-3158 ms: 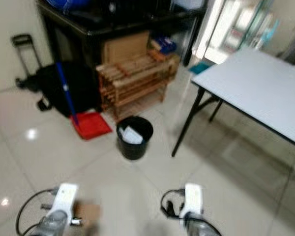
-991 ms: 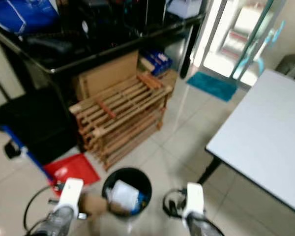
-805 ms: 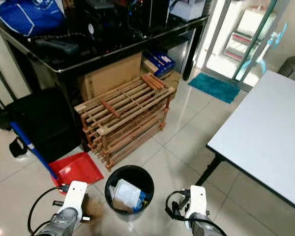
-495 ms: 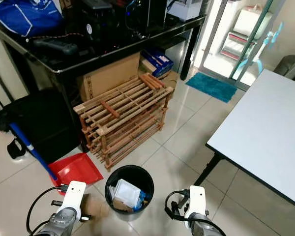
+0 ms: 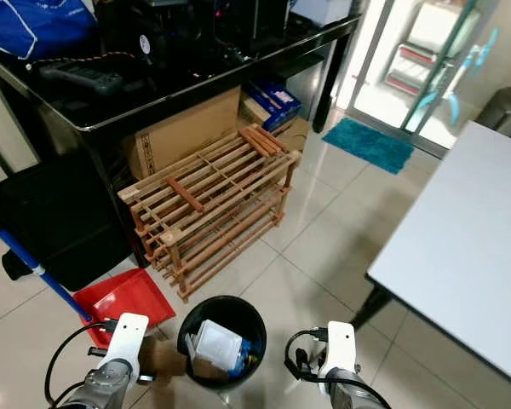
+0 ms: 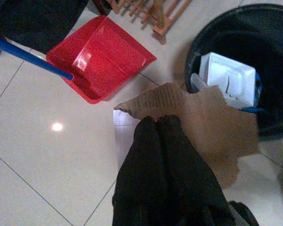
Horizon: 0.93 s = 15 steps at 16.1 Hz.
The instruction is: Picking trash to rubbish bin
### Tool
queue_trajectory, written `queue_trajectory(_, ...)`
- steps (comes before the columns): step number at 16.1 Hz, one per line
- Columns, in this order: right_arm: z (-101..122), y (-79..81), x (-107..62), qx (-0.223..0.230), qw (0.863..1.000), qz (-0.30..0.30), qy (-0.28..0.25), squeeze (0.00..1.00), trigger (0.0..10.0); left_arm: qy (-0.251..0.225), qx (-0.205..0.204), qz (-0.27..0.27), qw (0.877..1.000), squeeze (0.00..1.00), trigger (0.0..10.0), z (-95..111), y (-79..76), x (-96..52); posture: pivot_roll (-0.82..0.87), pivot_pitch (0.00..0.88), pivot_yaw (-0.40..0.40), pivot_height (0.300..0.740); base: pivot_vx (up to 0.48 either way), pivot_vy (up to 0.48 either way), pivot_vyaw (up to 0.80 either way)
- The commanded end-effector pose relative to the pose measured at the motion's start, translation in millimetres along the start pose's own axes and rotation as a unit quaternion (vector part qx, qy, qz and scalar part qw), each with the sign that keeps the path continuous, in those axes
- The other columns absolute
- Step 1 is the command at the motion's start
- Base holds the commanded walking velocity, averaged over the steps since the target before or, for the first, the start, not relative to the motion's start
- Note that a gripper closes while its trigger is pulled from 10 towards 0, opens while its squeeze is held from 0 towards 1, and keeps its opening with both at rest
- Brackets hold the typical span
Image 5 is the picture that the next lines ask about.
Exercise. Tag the blue cloth bag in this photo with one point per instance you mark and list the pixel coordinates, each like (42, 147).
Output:
(34, 25)

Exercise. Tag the blue printed box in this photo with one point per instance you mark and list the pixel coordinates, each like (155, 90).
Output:
(277, 100)

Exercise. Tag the white carton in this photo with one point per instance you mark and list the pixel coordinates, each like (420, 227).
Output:
(217, 341)

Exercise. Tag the black power strip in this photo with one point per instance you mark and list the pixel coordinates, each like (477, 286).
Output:
(85, 78)

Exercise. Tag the grey lidded bin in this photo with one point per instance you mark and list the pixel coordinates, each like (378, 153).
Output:
(507, 111)

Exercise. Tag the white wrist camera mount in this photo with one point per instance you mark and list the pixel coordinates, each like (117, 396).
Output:
(339, 345)
(129, 336)

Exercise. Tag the large brown cardboard box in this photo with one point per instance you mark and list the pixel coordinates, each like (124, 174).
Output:
(179, 128)

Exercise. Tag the teal plastic hanger stand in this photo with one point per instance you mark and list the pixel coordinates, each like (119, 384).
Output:
(453, 106)

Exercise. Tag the white box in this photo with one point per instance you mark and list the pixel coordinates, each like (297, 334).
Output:
(324, 10)

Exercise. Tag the red plastic dustpan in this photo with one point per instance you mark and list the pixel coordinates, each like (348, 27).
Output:
(128, 298)

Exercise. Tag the small brown cardboard box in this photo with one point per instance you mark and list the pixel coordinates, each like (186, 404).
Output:
(294, 135)

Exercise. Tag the black table leg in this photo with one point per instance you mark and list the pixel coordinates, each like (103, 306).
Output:
(370, 307)

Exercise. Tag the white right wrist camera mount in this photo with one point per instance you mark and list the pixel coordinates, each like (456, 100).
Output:
(339, 345)

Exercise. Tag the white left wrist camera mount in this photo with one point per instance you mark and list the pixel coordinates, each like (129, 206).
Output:
(129, 336)

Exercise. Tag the teal floor mat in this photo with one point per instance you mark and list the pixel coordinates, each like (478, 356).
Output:
(370, 145)

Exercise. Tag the black glossy desk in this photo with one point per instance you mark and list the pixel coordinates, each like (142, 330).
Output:
(119, 111)

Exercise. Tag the small black fan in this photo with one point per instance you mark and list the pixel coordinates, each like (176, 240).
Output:
(146, 44)

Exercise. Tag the black round rubbish bin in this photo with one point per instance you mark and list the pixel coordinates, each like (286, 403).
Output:
(247, 319)

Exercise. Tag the black fabric bag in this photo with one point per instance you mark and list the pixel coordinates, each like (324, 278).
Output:
(60, 213)

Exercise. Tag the wooden slatted shoe rack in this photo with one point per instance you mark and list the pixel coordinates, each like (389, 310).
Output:
(204, 183)

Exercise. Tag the white red step stool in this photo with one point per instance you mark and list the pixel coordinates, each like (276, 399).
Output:
(413, 60)

